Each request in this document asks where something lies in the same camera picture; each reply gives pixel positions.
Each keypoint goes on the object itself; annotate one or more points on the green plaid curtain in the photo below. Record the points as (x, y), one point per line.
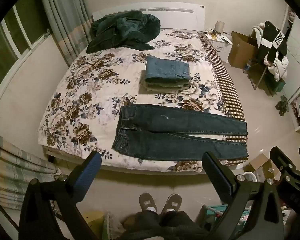
(15, 170)
(62, 17)

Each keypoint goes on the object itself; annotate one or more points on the chair piled with clothes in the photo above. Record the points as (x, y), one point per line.
(277, 67)

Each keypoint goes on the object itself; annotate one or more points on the white bed frame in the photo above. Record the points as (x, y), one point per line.
(65, 158)

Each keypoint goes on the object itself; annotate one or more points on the pair of green slippers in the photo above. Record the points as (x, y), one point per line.
(282, 105)

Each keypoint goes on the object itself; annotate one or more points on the folded light blue jeans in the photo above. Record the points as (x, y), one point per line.
(167, 67)

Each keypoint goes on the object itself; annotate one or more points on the large cardboard box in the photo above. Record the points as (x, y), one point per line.
(240, 50)

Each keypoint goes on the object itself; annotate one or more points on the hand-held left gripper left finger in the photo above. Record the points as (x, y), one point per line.
(88, 171)

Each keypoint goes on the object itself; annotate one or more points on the white bed headboard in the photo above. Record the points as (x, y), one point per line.
(170, 13)

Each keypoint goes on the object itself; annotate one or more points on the white table lamp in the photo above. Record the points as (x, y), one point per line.
(219, 27)

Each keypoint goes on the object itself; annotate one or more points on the yellow box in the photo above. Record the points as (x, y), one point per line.
(95, 221)

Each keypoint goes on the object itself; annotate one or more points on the black and white jacket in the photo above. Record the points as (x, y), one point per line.
(273, 40)

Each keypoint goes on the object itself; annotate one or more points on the person's right grey slipper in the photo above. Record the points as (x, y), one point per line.
(172, 202)

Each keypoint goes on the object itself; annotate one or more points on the window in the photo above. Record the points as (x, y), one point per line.
(12, 40)

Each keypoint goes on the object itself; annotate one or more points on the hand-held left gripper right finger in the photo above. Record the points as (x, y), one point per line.
(218, 178)

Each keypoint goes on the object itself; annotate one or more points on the white wardrobe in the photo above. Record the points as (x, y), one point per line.
(298, 62)

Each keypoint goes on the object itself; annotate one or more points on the teal plastic basket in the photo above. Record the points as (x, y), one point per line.
(215, 216)

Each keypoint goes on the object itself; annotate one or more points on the dark green fleece blanket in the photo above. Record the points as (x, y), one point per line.
(120, 30)

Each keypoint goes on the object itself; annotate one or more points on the person's left grey slipper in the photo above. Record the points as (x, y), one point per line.
(147, 201)

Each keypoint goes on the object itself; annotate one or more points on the dark blue jeans pants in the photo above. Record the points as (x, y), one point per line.
(165, 135)

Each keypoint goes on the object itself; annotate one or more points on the folded olive pants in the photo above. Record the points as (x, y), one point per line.
(165, 86)

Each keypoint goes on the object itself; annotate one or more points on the brown checked bed sheet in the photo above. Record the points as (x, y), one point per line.
(223, 80)

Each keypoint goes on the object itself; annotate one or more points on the small cardboard box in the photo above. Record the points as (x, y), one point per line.
(260, 163)

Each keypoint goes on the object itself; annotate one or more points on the white nightstand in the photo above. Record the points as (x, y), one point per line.
(222, 47)

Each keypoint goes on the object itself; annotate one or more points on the bed with floral cover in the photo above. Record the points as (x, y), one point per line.
(90, 100)

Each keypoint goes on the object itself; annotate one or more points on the person's grey slipper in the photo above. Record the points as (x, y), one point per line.
(147, 201)
(172, 202)

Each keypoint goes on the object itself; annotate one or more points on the person's dark trousers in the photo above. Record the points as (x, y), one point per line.
(165, 226)

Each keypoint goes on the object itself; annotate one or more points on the plastic bottle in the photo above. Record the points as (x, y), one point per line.
(247, 67)

